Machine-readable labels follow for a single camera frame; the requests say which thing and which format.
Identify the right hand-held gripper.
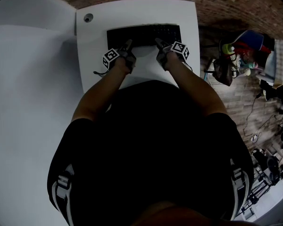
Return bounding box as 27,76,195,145
155,38,191,72

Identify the black keyboard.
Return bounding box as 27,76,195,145
106,24,182,50

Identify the grey harness strap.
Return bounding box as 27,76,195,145
52,165,75,226
230,158,250,221

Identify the person's black shirt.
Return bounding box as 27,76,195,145
46,80,255,226

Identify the black round device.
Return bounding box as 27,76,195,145
266,155,280,186

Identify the person's left forearm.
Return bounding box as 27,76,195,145
71,56,130,123

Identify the green bottle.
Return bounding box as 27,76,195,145
221,43,235,54

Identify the person's right forearm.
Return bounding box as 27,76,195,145
165,52,228,117

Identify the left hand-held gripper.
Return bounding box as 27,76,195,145
102,39,137,74

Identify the plaid cloth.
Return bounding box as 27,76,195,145
265,39,283,84

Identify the black braided cable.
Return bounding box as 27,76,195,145
93,68,113,76

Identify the white table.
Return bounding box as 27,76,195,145
75,0,201,90

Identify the dark brown bag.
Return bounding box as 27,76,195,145
212,59,234,87

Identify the blue chair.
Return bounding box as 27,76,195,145
233,30,265,51

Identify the tangle of black cables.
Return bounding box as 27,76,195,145
242,92,278,145

